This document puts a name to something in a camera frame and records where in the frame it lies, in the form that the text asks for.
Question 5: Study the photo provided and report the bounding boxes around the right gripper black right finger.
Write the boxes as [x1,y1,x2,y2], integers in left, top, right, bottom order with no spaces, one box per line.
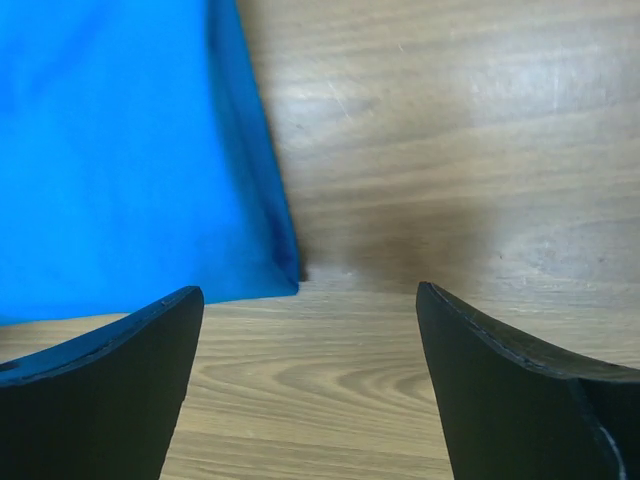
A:
[416,282,639,479]

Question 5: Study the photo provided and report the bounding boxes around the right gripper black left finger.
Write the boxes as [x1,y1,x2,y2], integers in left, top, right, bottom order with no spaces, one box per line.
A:
[1,287,204,479]

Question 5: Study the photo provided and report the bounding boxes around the blue t shirt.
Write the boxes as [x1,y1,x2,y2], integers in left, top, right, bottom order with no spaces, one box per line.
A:
[1,1,300,325]

